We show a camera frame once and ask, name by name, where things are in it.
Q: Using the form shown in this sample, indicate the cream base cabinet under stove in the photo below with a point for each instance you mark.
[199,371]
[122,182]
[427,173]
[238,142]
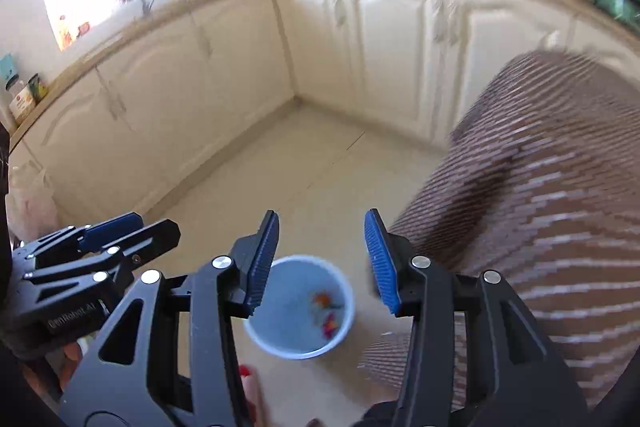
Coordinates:
[390,42]

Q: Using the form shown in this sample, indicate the person's black pants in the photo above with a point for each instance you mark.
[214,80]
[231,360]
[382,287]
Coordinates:
[375,414]

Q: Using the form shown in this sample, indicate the person's left foot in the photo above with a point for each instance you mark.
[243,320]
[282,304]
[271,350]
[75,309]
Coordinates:
[254,399]

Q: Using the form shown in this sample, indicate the blue plastic bin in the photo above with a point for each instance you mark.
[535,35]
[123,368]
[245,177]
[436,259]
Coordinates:
[295,327]

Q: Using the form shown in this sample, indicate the teal box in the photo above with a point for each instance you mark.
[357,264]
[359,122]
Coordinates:
[7,67]

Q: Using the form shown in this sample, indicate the green kitchen appliance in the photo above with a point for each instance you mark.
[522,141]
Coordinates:
[617,2]

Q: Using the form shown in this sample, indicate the orange packet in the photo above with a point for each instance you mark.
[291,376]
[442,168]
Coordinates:
[66,32]

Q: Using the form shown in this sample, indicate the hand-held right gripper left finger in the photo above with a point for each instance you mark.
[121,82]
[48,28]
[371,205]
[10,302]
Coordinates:
[262,257]

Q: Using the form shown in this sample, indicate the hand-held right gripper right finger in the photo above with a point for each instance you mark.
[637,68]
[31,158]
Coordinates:
[382,257]

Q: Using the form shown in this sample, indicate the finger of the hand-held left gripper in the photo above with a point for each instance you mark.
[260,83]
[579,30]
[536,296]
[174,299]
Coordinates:
[112,227]
[150,237]

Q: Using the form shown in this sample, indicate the metal faucet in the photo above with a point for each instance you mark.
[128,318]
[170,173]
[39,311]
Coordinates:
[145,2]

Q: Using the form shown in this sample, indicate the person's left hand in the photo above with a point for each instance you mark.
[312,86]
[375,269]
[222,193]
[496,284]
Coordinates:
[72,362]

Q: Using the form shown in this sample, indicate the pink red wrapper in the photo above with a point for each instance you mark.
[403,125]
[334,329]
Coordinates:
[330,322]

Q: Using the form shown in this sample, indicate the brown striped tablecloth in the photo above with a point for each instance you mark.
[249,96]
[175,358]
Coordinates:
[550,182]

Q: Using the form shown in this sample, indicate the white plastic bag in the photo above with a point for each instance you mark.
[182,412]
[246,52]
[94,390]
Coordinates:
[32,202]

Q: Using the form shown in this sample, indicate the cream base cabinet under window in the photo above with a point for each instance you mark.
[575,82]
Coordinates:
[165,82]

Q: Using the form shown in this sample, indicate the orange wrapper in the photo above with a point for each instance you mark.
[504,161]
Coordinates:
[324,299]

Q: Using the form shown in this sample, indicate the red slipper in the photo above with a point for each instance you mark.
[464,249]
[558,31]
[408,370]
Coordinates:
[244,370]

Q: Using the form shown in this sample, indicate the green can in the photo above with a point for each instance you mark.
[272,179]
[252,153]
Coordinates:
[37,88]

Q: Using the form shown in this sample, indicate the white lid jar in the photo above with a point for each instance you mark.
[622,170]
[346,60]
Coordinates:
[20,102]

